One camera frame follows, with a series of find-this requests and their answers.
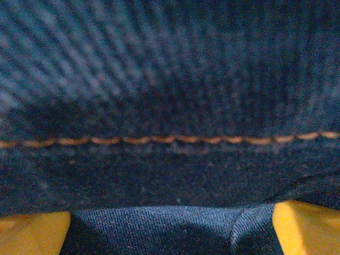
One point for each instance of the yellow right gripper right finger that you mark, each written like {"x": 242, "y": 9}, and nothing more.
{"x": 310, "y": 231}

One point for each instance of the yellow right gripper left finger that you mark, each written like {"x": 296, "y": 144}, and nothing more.
{"x": 29, "y": 233}

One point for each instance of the blue denim skirt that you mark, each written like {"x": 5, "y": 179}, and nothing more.
{"x": 170, "y": 79}

